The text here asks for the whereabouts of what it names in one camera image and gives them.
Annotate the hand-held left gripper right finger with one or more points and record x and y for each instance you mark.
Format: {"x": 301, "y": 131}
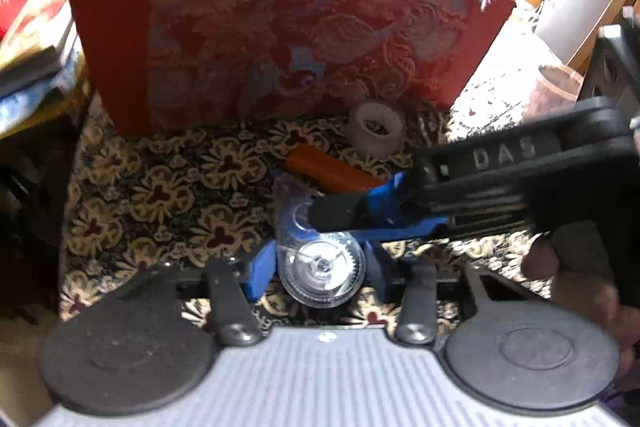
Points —
{"x": 377, "y": 269}

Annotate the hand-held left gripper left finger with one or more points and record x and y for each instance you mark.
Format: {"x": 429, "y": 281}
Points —
{"x": 261, "y": 268}

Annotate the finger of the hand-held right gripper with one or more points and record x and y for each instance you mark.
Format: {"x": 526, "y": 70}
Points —
{"x": 340, "y": 212}
{"x": 400, "y": 233}

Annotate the clear blue correction tape dispenser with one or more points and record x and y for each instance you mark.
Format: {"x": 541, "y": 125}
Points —
{"x": 320, "y": 267}

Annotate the red patterned cardboard box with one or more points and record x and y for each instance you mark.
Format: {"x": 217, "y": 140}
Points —
{"x": 300, "y": 47}

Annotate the person's right hand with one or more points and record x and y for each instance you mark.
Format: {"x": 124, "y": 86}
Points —
{"x": 540, "y": 259}

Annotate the translucent white tape roll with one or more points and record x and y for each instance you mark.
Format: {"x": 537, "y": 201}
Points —
{"x": 377, "y": 129}

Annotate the floral patterned tablecloth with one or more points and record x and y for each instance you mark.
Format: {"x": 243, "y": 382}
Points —
{"x": 150, "y": 192}

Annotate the stack of books and papers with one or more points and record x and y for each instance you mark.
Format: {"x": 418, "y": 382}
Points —
{"x": 35, "y": 72}

